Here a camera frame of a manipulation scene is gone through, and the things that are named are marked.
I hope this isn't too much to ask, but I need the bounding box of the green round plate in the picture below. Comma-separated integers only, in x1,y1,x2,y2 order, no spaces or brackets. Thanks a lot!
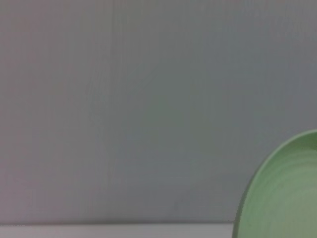
231,128,317,238

